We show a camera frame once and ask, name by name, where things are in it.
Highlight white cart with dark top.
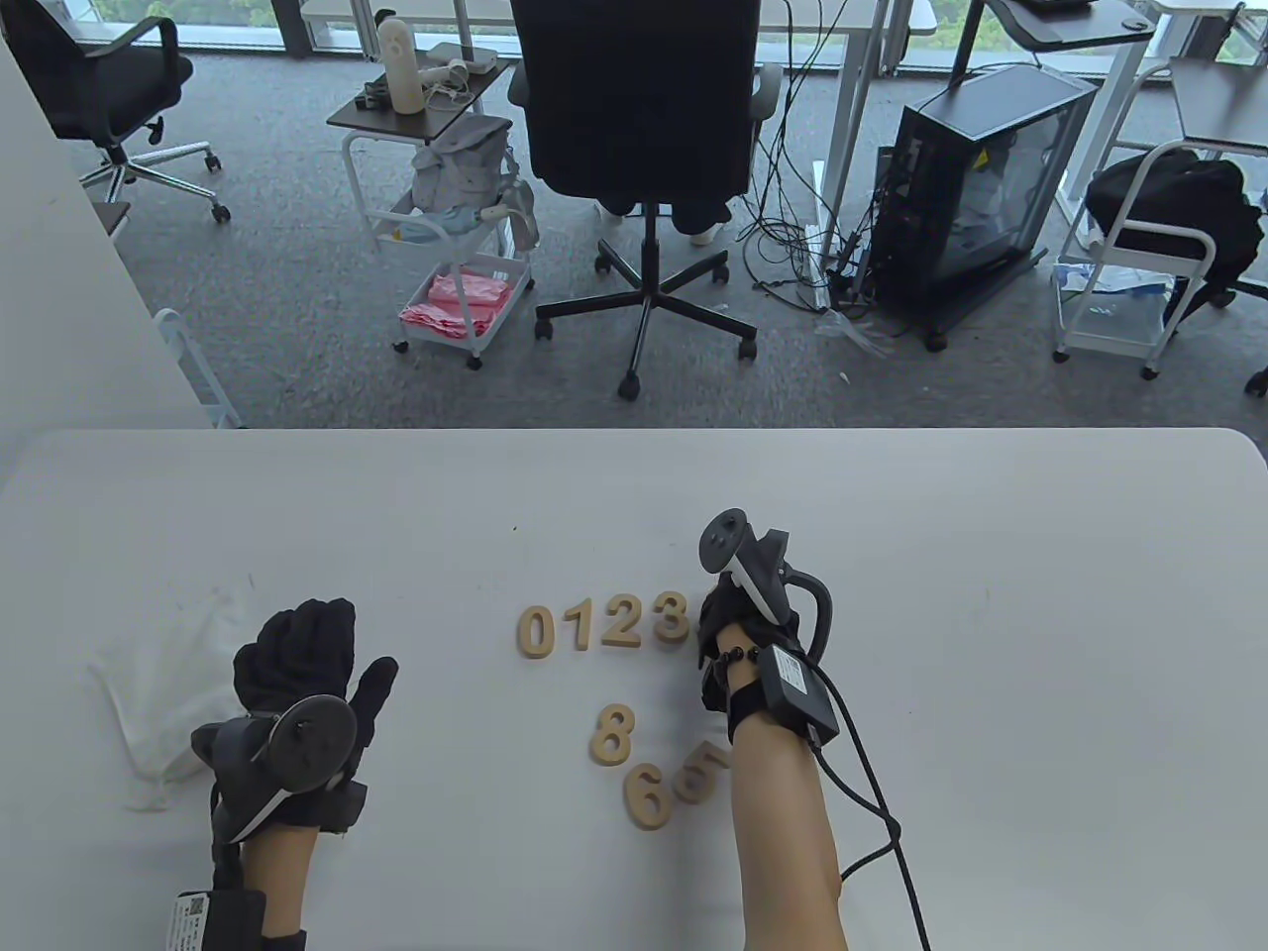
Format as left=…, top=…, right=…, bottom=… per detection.
left=1052, top=57, right=1268, bottom=382
left=327, top=57, right=541, bottom=372

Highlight black grey hand controller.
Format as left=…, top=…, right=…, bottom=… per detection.
left=191, top=695, right=360, bottom=845
left=699, top=508, right=833, bottom=660

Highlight person's left forearm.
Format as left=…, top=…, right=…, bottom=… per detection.
left=241, top=824, right=320, bottom=937

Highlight double-loop wooden number block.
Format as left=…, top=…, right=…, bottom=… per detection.
left=589, top=703, right=636, bottom=767

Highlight black high-back office chair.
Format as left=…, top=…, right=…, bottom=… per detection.
left=507, top=0, right=786, bottom=402

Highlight clear plastic bag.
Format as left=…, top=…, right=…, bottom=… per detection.
left=814, top=305, right=898, bottom=360

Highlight black mesh office chair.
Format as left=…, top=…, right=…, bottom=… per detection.
left=0, top=0, right=232, bottom=224

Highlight pink folded cloths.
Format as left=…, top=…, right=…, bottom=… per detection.
left=399, top=272, right=516, bottom=341

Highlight grey backpack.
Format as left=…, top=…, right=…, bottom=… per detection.
left=410, top=113, right=518, bottom=215

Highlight black computer tower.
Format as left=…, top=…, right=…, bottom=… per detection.
left=868, top=64, right=1103, bottom=353

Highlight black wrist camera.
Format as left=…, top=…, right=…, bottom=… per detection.
left=317, top=781, right=370, bottom=835

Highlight looped tailed wooden number block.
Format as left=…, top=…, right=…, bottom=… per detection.
left=622, top=763, right=675, bottom=831

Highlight person's left hand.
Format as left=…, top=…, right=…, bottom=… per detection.
left=233, top=597, right=399, bottom=821

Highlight black bag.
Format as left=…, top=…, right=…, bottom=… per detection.
left=1085, top=149, right=1267, bottom=303

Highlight black forearm sensor box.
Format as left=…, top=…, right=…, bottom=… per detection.
left=758, top=646, right=841, bottom=744
left=168, top=890, right=268, bottom=951

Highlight hooked flat-top wooden number block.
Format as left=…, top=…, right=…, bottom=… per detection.
left=674, top=741, right=732, bottom=805

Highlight white flat box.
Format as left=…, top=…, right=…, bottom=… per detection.
left=428, top=42, right=502, bottom=76

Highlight white cloth drawstring bag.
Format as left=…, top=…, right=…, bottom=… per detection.
left=87, top=584, right=259, bottom=815

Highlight tangle of black cables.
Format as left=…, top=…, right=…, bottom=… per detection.
left=738, top=0, right=878, bottom=308

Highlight black sensor cable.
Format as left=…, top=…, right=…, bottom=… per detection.
left=812, top=664, right=932, bottom=951

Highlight person's right hand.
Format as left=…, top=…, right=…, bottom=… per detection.
left=698, top=582, right=803, bottom=714

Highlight cream cylindrical bottle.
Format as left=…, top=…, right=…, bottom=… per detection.
left=376, top=17, right=420, bottom=116

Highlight curved flat-base wooden number block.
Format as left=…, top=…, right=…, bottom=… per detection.
left=600, top=592, right=645, bottom=653

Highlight light blue pouch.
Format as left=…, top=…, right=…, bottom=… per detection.
left=381, top=203, right=478, bottom=249

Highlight clear blue plastic packets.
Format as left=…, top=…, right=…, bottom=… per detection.
left=1052, top=263, right=1175, bottom=298

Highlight person's right forearm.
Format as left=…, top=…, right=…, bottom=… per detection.
left=713, top=634, right=851, bottom=951

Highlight black monitor stand table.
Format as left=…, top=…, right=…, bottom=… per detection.
left=949, top=0, right=1158, bottom=95

